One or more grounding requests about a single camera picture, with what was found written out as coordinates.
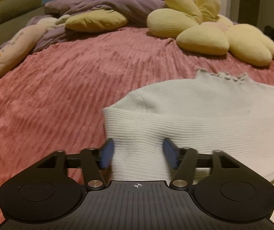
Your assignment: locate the white knit sweater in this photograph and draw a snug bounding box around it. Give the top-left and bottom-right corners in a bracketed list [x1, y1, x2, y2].
[103, 70, 274, 222]

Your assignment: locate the pink ribbed bed blanket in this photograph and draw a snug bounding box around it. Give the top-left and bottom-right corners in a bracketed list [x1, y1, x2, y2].
[0, 27, 274, 223]

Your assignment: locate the cream long plush pillow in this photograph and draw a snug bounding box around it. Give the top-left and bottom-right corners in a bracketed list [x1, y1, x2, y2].
[0, 15, 70, 78]

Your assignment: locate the yellow flower cushion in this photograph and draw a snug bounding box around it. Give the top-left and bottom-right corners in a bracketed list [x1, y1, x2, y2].
[147, 0, 274, 67]

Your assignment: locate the yellow oval pillow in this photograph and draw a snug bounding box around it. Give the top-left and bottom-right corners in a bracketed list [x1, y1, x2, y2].
[65, 9, 129, 33]

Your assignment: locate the purple duvet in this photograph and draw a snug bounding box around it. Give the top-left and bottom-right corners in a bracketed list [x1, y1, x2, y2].
[26, 0, 202, 53]

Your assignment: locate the green sofa headboard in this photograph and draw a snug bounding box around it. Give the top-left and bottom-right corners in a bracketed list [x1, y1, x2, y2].
[0, 0, 44, 46]

